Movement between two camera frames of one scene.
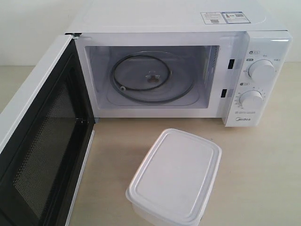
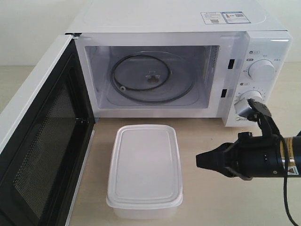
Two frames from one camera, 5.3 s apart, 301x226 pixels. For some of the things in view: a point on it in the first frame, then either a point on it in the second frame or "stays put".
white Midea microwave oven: [181, 59] stays put
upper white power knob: [262, 69] stays put
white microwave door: [47, 131] stays put
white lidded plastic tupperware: [172, 184] -> [145, 181]
